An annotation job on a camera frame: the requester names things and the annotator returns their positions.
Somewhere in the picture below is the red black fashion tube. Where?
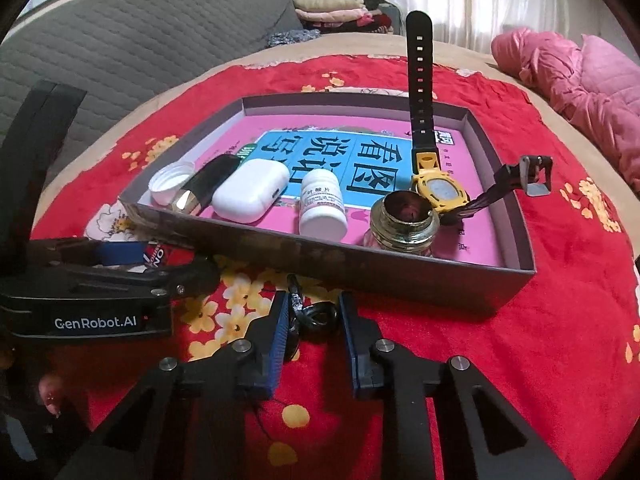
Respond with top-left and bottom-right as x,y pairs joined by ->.
142,242 -> 194,269

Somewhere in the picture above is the white medicine bottle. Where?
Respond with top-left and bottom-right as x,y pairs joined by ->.
298,169 -> 348,242

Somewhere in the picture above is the person's left hand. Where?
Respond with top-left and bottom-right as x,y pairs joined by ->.
38,373 -> 64,418

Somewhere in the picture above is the white plastic bottle cap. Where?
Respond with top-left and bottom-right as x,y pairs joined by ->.
148,160 -> 195,206

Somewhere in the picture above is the white earbuds case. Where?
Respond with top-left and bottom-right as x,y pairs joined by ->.
212,158 -> 290,224

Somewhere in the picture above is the grey quilted headboard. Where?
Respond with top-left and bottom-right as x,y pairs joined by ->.
0,0 -> 305,191

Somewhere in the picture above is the red floral blanket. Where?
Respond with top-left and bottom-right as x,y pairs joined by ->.
34,55 -> 639,479

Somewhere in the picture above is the grey cardboard box tray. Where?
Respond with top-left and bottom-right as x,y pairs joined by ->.
118,91 -> 537,311

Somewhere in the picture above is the glass jar gold rim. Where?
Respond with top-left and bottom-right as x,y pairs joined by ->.
362,191 -> 440,256

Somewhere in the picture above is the pink blue children's book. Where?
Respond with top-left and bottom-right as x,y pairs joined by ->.
183,114 -> 504,266

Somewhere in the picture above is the yellow black wrist watch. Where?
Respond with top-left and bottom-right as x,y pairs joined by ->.
406,10 -> 553,226

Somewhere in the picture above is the stack of folded clothes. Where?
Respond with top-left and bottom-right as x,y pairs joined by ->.
292,0 -> 401,35

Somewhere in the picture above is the pink quilted comforter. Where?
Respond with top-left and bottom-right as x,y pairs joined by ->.
491,27 -> 639,192

